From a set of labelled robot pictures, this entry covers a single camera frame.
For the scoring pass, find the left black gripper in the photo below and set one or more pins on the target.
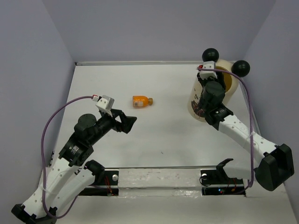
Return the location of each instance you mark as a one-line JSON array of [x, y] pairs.
[[127, 123]]

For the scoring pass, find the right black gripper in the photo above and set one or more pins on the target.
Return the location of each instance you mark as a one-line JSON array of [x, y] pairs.
[[220, 79]]

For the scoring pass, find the orange juice bottle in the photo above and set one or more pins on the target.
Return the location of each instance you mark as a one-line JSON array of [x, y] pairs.
[[141, 101]]

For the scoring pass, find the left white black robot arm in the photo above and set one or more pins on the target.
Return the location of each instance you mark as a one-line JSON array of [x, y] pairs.
[[71, 172]]

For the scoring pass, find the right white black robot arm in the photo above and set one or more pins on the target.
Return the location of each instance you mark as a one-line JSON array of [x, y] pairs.
[[270, 164]]

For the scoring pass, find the cream bin with black ears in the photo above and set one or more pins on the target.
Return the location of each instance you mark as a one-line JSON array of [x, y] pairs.
[[231, 83]]

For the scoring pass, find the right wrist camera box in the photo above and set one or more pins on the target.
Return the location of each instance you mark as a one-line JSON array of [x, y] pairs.
[[207, 70]]

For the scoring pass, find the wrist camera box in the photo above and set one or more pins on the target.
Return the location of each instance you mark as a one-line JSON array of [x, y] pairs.
[[207, 70], [105, 105]]

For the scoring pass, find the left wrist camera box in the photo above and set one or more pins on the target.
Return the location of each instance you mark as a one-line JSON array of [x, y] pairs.
[[105, 105]]

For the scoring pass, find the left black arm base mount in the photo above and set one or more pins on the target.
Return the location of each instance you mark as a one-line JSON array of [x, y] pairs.
[[107, 185]]

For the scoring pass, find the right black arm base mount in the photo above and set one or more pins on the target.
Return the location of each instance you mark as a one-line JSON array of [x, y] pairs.
[[215, 184]]

